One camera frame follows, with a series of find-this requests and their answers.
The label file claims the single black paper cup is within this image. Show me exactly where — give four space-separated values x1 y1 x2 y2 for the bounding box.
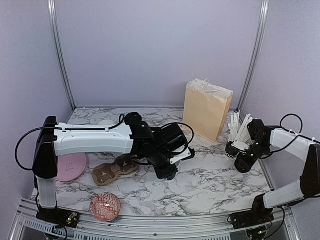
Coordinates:
124 112 142 125
165 161 180 181

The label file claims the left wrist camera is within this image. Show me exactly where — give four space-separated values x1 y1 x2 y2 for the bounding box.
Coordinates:
169 147 196 166

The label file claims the aluminium front frame rail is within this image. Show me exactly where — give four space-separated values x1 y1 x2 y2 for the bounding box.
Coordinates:
8 199 301 240

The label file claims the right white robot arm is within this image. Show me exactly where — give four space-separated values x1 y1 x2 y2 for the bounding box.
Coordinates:
232 119 320 224

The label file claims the brown cardboard cup carrier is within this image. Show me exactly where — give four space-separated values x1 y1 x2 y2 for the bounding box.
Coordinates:
92 154 140 186

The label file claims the black cup holding straws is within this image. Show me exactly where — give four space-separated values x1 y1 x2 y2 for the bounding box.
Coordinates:
225 141 239 159

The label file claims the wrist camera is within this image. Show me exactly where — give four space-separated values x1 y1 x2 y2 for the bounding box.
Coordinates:
231 140 250 153
169 147 196 166

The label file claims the left aluminium corner post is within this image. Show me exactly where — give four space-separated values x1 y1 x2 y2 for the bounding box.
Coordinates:
47 0 76 111

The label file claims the white wrapped straws bundle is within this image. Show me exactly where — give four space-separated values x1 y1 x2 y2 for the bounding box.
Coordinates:
228 111 253 143

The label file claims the brown paper takeout bag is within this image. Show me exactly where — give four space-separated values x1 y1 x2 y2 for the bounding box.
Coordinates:
183 78 234 142

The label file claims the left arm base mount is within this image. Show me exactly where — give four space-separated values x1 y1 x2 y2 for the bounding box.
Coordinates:
36 201 80 228

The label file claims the red patterned bowl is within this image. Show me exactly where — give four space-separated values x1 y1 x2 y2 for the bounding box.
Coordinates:
89 192 122 222

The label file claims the pink plastic plate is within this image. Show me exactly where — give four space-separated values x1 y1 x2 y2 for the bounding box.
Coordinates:
56 153 88 182

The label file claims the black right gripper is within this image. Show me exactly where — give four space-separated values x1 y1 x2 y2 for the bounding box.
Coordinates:
239 140 270 170

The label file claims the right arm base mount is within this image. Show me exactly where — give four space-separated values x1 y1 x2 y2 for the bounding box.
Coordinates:
227 210 274 230

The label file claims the right aluminium corner post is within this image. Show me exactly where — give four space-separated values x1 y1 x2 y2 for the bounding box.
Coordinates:
236 0 270 111

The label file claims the aluminium corner post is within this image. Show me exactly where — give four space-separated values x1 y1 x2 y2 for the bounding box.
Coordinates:
236 0 270 111
47 0 76 111

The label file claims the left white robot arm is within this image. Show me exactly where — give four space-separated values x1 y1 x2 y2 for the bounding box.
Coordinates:
21 112 195 223

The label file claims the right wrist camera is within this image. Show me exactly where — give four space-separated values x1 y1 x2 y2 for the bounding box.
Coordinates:
231 140 250 153

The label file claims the stack of black paper cups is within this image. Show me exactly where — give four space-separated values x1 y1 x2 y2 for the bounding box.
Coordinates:
98 119 115 126

